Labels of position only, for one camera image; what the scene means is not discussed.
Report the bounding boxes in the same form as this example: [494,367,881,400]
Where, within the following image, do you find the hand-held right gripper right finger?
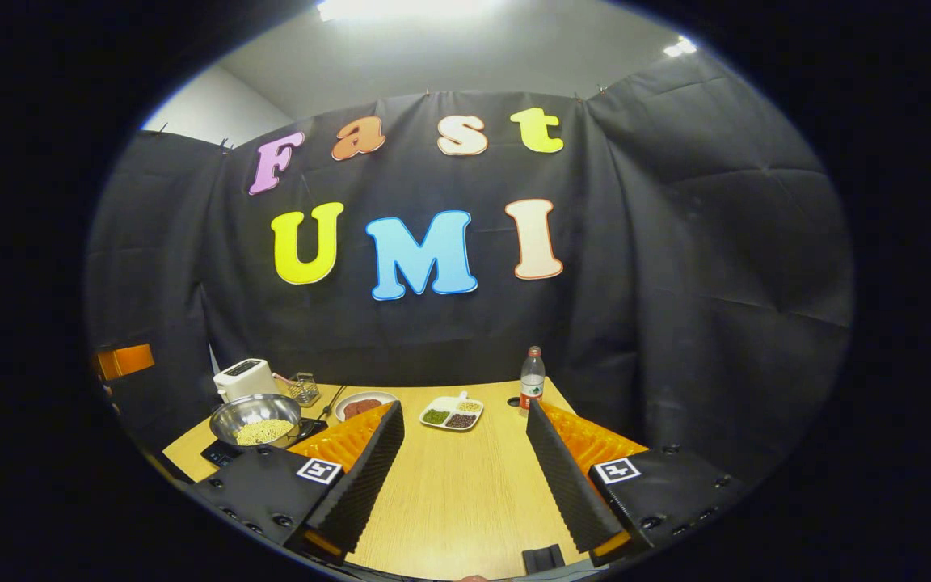
[526,398,745,567]

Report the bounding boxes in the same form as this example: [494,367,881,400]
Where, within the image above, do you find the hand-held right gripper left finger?
[191,400,406,565]

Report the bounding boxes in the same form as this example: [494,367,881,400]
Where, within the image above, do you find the black induction cooktop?
[200,416,329,468]

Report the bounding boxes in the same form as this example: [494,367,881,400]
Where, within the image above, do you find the steel pot with black handles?
[209,394,303,448]

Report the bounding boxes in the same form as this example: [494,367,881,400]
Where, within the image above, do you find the white round plate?
[334,391,398,424]

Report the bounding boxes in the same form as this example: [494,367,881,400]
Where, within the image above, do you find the white divided dish with beans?
[419,391,485,432]

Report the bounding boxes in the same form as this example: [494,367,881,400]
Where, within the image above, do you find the clear water bottle red label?
[520,346,546,411]

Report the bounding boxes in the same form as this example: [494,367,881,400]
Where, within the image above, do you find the pile of soybeans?
[234,419,295,446]

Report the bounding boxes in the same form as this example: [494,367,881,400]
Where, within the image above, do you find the white toaster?
[213,358,279,403]

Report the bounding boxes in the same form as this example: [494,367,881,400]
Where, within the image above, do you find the large ceiling light panel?
[316,0,507,23]

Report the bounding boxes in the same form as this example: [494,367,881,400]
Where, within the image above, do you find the wire mesh basket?
[288,372,321,407]

